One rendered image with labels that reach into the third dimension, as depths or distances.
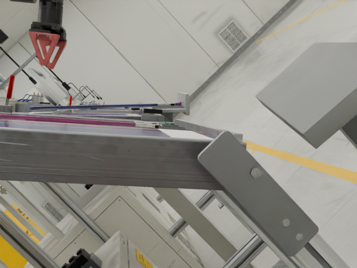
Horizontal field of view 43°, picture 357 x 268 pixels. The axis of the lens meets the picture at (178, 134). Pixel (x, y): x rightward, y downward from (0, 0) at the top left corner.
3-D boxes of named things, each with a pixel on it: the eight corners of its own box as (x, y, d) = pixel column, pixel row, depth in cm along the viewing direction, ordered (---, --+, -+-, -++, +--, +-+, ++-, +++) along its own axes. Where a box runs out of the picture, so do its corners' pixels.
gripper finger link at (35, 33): (26, 63, 105) (28, 22, 104) (33, 66, 112) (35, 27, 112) (56, 66, 106) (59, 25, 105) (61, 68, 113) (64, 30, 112)
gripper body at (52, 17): (31, 29, 106) (33, -3, 106) (39, 35, 117) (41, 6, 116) (59, 32, 107) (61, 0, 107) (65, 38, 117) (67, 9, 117)
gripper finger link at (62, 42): (32, 66, 112) (35, 27, 111) (38, 68, 119) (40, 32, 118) (61, 68, 113) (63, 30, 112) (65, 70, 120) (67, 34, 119)
